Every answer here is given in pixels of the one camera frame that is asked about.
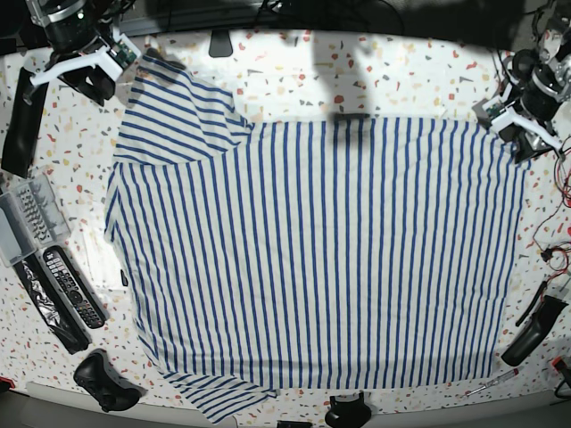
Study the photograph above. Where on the black foil wrapped bar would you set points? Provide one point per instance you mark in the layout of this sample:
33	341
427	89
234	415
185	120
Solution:
50	305

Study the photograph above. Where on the red tipped screwdriver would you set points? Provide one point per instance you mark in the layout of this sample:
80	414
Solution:
502	378

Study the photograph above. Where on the black tv remote control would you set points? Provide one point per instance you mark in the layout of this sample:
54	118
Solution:
75	290

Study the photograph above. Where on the clear plastic screw box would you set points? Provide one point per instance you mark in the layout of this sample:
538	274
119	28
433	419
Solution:
31	220

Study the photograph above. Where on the black thin rod tool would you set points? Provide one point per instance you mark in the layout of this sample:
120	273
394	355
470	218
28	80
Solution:
538	294

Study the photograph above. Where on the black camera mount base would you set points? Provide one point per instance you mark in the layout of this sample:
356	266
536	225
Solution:
348	413

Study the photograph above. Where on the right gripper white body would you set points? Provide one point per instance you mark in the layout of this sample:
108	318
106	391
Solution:
115	54

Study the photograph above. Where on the black curved handheld device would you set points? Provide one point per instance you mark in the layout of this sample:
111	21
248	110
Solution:
534	332

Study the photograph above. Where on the blue white striped t-shirt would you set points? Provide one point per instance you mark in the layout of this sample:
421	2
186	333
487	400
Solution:
340	254

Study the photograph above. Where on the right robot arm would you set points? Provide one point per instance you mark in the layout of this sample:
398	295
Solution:
72	26

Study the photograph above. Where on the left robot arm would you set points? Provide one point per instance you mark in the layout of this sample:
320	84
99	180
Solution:
533	84

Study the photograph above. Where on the black clip at table edge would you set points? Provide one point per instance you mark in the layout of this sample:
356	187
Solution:
220	44

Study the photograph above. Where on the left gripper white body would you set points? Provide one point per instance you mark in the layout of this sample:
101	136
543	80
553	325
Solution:
495	115

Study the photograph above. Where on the black cylindrical case left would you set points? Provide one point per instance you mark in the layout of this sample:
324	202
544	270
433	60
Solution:
21	138

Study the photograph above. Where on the black game controller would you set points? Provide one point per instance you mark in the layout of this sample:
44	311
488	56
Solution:
97	377

